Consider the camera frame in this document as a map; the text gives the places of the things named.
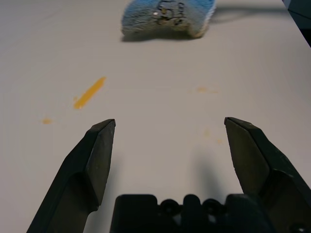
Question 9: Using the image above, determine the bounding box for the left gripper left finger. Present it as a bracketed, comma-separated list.
[26, 118, 117, 233]

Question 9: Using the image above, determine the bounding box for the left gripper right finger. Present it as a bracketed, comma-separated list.
[224, 116, 311, 233]

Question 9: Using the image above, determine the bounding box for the blue grey printed rag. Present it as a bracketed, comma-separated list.
[120, 0, 218, 40]

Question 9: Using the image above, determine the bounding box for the long yellow liquid streak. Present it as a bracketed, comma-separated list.
[73, 76, 107, 109]

